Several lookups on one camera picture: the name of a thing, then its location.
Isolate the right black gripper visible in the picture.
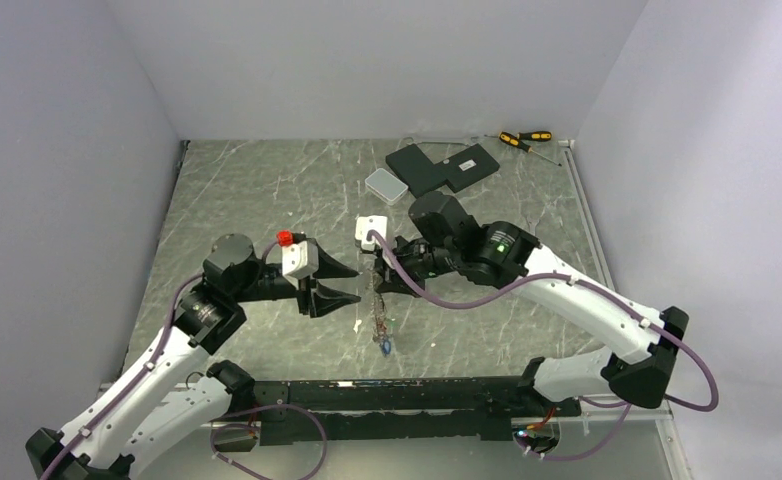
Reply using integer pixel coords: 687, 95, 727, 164
374, 234, 460, 298

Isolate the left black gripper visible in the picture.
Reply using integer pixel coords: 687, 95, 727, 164
233, 244, 360, 317

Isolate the silver disc keyring with keys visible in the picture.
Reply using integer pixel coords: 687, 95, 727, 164
352, 270, 393, 358

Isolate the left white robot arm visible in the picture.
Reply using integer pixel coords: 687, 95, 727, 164
26, 232, 360, 479

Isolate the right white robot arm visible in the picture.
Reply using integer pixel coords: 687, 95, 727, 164
355, 191, 689, 415

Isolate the yellow black screwdriver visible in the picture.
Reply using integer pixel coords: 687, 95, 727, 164
489, 131, 554, 143
498, 139, 560, 166

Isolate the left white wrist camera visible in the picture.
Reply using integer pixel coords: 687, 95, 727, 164
276, 230, 319, 280

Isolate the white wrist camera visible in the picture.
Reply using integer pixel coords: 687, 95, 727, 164
276, 230, 319, 280
354, 215, 389, 253

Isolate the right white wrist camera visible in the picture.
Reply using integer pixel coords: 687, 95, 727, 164
354, 215, 389, 253

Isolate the white network switch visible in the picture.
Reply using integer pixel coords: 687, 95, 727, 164
365, 168, 409, 205

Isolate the black network switch large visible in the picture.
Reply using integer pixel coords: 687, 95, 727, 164
385, 144, 458, 198

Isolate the black network switch small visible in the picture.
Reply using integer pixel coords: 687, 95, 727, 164
443, 144, 500, 193

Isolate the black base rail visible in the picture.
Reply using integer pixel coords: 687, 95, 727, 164
205, 361, 581, 446

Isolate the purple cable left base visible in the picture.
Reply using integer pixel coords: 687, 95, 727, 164
209, 402, 330, 480

